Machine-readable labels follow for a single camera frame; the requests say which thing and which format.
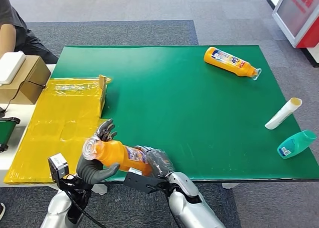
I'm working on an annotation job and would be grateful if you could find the white flat device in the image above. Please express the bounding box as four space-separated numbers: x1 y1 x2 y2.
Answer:
0 51 26 86

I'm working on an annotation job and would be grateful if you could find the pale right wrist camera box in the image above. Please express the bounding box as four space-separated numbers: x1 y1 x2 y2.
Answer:
123 167 161 195

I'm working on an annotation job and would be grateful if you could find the green table mat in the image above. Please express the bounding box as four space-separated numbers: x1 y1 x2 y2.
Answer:
51 45 319 183

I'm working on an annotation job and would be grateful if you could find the brown cardboard box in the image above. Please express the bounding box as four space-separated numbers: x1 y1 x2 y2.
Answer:
0 55 52 106

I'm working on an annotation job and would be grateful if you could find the white tube bottle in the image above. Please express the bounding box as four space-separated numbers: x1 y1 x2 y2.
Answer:
264 97 303 131

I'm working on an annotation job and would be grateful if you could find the teal plastic bottle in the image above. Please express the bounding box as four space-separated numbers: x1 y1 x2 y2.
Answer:
277 130 317 160

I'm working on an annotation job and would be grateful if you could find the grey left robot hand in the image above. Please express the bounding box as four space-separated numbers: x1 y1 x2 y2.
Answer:
76 118 121 185

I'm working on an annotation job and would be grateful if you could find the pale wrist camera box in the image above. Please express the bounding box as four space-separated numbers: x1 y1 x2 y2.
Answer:
48 153 70 183
123 167 161 195

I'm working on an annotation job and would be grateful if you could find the orange bottle with clear cap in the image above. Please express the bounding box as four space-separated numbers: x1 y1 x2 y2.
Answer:
82 136 153 177
203 46 262 81

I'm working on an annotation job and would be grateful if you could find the person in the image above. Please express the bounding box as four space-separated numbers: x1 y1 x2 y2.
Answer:
0 0 60 65

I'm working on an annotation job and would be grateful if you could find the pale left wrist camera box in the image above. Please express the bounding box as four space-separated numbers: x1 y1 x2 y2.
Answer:
48 153 70 183

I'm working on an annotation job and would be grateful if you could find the green and black bin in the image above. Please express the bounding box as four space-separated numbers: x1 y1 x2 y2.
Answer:
0 116 21 153

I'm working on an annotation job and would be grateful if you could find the yellow taped cardboard box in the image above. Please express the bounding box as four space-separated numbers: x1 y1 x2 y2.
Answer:
3 75 113 185

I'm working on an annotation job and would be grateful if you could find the black cable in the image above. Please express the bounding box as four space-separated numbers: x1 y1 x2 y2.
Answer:
0 80 47 118

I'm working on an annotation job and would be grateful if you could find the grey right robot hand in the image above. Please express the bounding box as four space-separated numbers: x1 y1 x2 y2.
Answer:
134 145 175 180

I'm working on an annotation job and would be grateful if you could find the red and white sign stand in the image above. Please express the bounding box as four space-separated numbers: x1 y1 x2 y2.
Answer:
271 0 319 49

